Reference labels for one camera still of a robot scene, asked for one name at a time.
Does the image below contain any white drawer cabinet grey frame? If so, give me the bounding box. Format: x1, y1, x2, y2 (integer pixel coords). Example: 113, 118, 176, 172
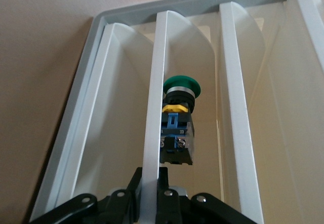
28, 0, 324, 223

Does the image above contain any white drawer holding button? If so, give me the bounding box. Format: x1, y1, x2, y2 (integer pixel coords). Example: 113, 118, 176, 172
138, 10, 223, 224

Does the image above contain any white cabinet drawer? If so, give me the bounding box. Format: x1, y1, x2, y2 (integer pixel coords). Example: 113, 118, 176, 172
219, 1, 324, 224
48, 22, 155, 224

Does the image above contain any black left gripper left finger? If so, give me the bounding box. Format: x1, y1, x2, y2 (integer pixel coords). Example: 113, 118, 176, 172
29, 167, 143, 224

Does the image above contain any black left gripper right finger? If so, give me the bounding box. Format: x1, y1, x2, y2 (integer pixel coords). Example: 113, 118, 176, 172
155, 167, 259, 224

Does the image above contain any green mushroom push button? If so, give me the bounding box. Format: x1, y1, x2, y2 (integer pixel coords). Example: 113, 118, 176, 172
159, 74, 202, 166

